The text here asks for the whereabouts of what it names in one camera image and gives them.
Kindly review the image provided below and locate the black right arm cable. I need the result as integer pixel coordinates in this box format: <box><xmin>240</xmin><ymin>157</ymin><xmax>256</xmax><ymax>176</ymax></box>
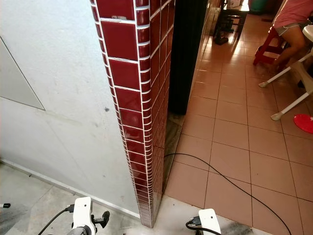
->
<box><xmin>185</xmin><ymin>216</ymin><xmax>223</xmax><ymax>235</ymax></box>

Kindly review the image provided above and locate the black side table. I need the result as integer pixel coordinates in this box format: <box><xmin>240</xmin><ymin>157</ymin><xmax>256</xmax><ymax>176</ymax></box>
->
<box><xmin>213</xmin><ymin>5</ymin><xmax>250</xmax><ymax>46</ymax></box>

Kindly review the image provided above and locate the white table leg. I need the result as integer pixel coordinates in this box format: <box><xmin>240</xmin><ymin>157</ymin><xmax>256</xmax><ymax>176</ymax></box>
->
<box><xmin>258</xmin><ymin>54</ymin><xmax>313</xmax><ymax>89</ymax></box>
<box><xmin>270</xmin><ymin>88</ymin><xmax>313</xmax><ymax>121</ymax></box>

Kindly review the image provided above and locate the grey wall panel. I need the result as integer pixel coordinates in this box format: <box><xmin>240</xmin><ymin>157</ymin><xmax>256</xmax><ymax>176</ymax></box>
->
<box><xmin>0</xmin><ymin>38</ymin><xmax>45</xmax><ymax>110</ymax></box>

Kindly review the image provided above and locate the red plate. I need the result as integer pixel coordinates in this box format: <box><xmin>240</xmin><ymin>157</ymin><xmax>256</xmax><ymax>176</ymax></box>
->
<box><xmin>293</xmin><ymin>113</ymin><xmax>313</xmax><ymax>134</ymax></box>

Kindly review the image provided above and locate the black floor cable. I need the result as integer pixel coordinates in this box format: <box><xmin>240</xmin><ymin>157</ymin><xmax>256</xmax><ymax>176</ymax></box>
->
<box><xmin>163</xmin><ymin>152</ymin><xmax>293</xmax><ymax>235</ymax></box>

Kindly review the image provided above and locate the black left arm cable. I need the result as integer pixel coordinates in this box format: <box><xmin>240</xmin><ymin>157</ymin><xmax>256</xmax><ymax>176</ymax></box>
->
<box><xmin>37</xmin><ymin>205</ymin><xmax>75</xmax><ymax>235</ymax></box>

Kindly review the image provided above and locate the red tiled pillar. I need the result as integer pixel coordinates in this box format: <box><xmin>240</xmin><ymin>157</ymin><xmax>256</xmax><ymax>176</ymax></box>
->
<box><xmin>90</xmin><ymin>0</ymin><xmax>177</xmax><ymax>229</ymax></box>

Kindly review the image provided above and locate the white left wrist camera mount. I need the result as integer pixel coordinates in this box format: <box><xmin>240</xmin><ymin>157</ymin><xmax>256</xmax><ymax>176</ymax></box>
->
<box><xmin>73</xmin><ymin>197</ymin><xmax>94</xmax><ymax>231</ymax></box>

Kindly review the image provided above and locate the red plastic stool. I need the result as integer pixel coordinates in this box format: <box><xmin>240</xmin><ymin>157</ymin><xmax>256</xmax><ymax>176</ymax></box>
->
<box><xmin>253</xmin><ymin>24</ymin><xmax>287</xmax><ymax>67</ymax></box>

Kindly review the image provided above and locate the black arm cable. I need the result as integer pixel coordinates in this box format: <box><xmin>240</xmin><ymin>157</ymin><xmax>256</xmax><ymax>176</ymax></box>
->
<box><xmin>37</xmin><ymin>205</ymin><xmax>75</xmax><ymax>235</ymax></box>
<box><xmin>185</xmin><ymin>216</ymin><xmax>223</xmax><ymax>235</ymax></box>

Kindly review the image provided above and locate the seated person in pink shirt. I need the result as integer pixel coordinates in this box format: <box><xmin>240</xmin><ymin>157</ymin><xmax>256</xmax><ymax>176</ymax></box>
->
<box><xmin>272</xmin><ymin>0</ymin><xmax>313</xmax><ymax>67</ymax></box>

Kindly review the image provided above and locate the green bin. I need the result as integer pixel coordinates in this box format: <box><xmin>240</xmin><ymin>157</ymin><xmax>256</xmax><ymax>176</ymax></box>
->
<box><xmin>248</xmin><ymin>0</ymin><xmax>277</xmax><ymax>14</ymax></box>

